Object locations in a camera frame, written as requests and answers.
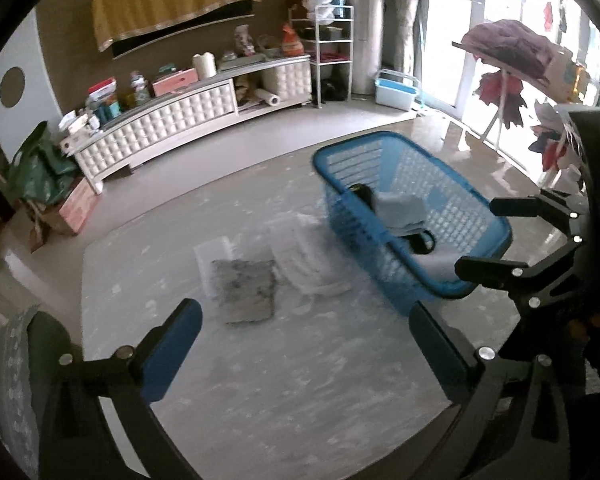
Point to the grey patterned cloth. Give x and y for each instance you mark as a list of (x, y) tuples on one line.
[(245, 290)]

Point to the cardboard box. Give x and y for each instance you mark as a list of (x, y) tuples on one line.
[(75, 207)]

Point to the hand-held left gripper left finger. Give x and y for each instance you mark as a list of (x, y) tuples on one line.
[(172, 350)]

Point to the standing air conditioner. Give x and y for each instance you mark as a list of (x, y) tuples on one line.
[(367, 25)]

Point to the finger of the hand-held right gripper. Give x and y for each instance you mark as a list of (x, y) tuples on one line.
[(512, 206), (480, 270)]

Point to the pink box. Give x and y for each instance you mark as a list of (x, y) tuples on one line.
[(175, 82)]

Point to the chair with grey cover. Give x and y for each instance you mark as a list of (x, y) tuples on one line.
[(10, 385)]

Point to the pink clothes pile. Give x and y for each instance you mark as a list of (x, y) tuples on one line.
[(512, 47)]

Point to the white folded cloth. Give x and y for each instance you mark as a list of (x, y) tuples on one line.
[(305, 260)]

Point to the clothes drying rack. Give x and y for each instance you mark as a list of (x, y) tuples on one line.
[(505, 90)]

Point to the white jar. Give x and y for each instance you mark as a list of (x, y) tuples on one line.
[(204, 66)]

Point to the green plastic bag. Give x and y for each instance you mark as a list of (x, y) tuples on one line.
[(40, 170)]

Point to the glass sliding door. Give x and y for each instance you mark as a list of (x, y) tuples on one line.
[(455, 35)]

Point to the blue plastic basket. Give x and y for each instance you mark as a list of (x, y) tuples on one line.
[(350, 225)]

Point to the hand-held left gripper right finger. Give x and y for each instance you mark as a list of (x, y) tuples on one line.
[(440, 355)]

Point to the white paper roll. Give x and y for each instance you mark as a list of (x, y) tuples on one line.
[(260, 99)]

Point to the blue and white bin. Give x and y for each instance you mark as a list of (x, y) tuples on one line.
[(397, 91)]

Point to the light blue cloth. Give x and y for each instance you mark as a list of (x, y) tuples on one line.
[(400, 210)]

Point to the white flat cloth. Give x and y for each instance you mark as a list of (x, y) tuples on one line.
[(212, 255)]

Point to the orange bag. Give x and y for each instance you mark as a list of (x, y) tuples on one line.
[(292, 42)]

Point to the white tv cabinet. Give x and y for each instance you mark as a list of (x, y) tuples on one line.
[(180, 120)]

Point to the black television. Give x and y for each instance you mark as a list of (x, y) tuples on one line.
[(180, 35)]

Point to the patterned curtain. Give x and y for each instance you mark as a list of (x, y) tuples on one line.
[(402, 15)]

